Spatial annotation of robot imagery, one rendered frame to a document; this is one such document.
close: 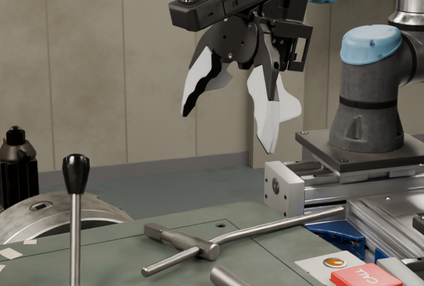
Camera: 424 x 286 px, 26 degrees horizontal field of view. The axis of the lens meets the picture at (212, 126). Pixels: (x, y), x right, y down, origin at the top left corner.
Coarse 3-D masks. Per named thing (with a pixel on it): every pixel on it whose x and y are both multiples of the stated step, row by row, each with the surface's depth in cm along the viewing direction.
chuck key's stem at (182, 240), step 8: (152, 224) 118; (144, 232) 118; (152, 232) 117; (160, 232) 116; (168, 232) 116; (176, 232) 114; (184, 232) 114; (168, 240) 115; (176, 240) 114; (184, 240) 113; (192, 240) 112; (200, 240) 112; (184, 248) 113; (200, 248) 111; (208, 248) 111; (216, 248) 111; (200, 256) 112; (208, 256) 111; (216, 256) 112
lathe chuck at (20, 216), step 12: (60, 192) 139; (24, 204) 136; (60, 204) 134; (84, 204) 135; (96, 204) 137; (108, 204) 140; (0, 216) 136; (12, 216) 134; (24, 216) 133; (36, 216) 131; (48, 216) 131; (0, 228) 133; (12, 228) 131; (24, 228) 129; (0, 240) 130
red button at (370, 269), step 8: (368, 264) 108; (336, 272) 106; (344, 272) 106; (352, 272) 106; (360, 272) 106; (368, 272) 106; (376, 272) 106; (384, 272) 106; (336, 280) 105; (344, 280) 104; (352, 280) 104; (360, 280) 104; (368, 280) 104; (376, 280) 104; (384, 280) 104; (392, 280) 104
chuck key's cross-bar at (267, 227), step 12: (300, 216) 122; (312, 216) 123; (324, 216) 124; (252, 228) 118; (264, 228) 118; (276, 228) 120; (216, 240) 114; (228, 240) 115; (180, 252) 110; (192, 252) 111; (156, 264) 106; (168, 264) 107; (144, 276) 105
